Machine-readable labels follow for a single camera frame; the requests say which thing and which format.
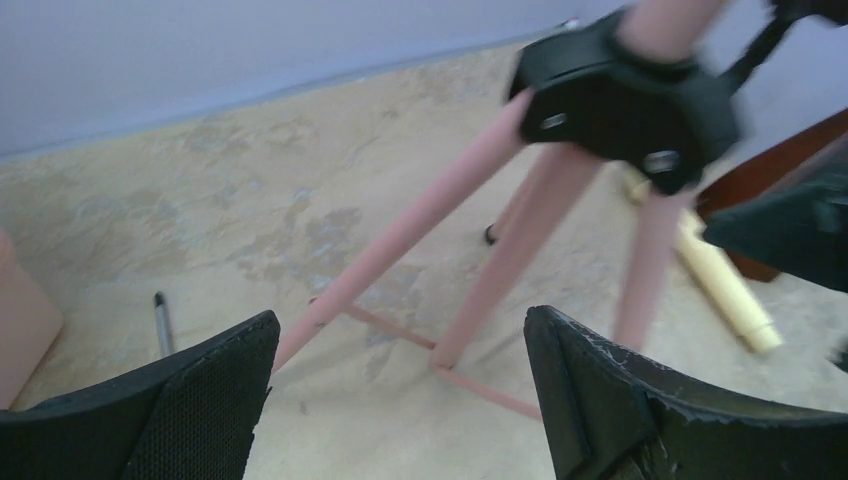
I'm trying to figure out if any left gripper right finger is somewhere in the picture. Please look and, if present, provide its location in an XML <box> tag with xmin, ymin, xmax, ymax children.
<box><xmin>524</xmin><ymin>306</ymin><xmax>847</xmax><ymax>480</ymax></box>

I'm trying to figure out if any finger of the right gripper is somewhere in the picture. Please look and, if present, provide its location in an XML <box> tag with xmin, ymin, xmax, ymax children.
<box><xmin>702</xmin><ymin>178</ymin><xmax>847</xmax><ymax>292</ymax></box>

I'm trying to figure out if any pink tripod music stand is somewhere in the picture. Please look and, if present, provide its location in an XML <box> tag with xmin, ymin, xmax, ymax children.
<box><xmin>274</xmin><ymin>1</ymin><xmax>739</xmax><ymax>419</ymax></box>

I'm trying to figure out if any cream microphone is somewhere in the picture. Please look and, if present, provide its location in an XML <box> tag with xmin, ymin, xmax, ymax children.
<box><xmin>613</xmin><ymin>167</ymin><xmax>783</xmax><ymax>353</ymax></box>

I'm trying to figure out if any yellow black screwdriver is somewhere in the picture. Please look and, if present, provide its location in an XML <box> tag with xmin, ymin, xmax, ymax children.
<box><xmin>154</xmin><ymin>291</ymin><xmax>175</xmax><ymax>357</ymax></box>

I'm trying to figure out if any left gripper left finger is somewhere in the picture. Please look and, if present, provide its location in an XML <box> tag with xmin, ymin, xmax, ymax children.
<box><xmin>1</xmin><ymin>311</ymin><xmax>280</xmax><ymax>479</ymax></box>

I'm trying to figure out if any brown metronome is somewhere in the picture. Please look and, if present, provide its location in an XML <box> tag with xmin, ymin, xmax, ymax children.
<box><xmin>696</xmin><ymin>111</ymin><xmax>847</xmax><ymax>282</ymax></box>

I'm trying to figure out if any pink plastic storage box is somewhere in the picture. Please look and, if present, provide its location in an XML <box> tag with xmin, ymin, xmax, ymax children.
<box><xmin>1</xmin><ymin>234</ymin><xmax>63</xmax><ymax>409</ymax></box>

